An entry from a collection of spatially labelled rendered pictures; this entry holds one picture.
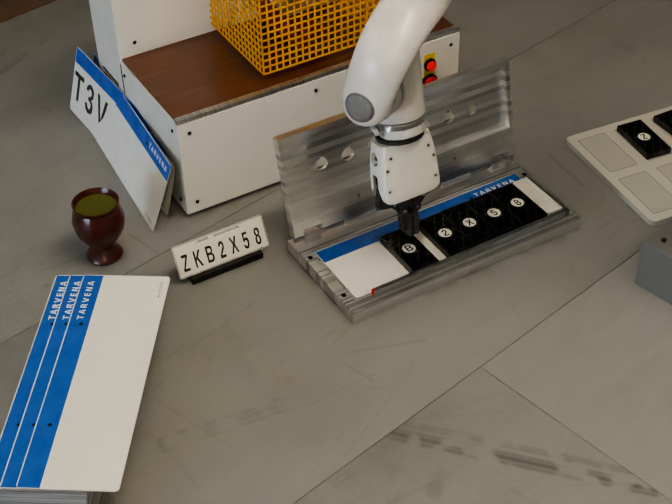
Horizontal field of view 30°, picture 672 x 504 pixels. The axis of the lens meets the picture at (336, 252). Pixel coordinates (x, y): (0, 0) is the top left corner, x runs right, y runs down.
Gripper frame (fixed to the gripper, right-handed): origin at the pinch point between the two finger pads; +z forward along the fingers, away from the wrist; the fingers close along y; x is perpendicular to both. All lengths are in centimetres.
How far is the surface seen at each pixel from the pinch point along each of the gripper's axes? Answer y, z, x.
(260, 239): -18.8, 3.0, 15.9
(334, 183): -5.8, -3.9, 12.5
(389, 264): -3.9, 6.8, 0.7
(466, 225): 11.2, 5.5, 0.8
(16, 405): -67, 0, -7
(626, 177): 43.9, 8.0, -0.3
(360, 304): -12.8, 7.7, -5.0
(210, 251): -27.5, 1.9, 16.2
